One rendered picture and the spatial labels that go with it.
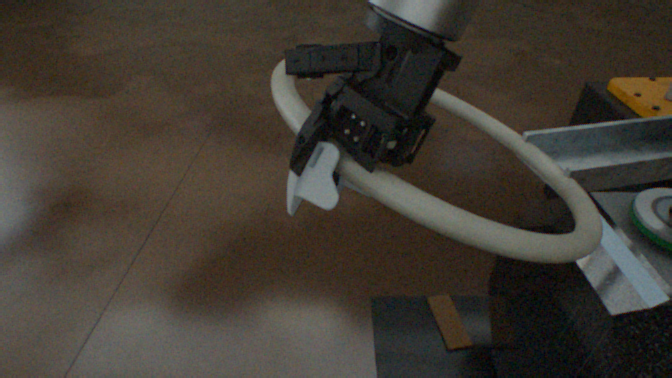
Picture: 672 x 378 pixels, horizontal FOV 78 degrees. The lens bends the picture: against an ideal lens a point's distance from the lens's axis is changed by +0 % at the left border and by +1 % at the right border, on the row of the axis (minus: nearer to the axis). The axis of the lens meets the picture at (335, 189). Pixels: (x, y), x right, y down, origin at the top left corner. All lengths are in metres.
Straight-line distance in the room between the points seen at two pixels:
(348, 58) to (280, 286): 1.64
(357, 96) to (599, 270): 0.88
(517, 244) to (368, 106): 0.20
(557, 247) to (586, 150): 0.44
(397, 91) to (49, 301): 2.06
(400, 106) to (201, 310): 1.68
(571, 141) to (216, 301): 1.55
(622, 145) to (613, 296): 0.34
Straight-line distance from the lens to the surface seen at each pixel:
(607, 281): 1.12
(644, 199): 1.20
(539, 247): 0.45
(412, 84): 0.35
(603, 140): 0.91
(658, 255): 1.15
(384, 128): 0.34
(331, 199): 0.39
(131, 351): 1.93
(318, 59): 0.41
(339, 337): 1.79
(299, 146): 0.38
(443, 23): 0.34
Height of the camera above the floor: 1.50
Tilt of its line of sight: 38 degrees down
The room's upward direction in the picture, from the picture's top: straight up
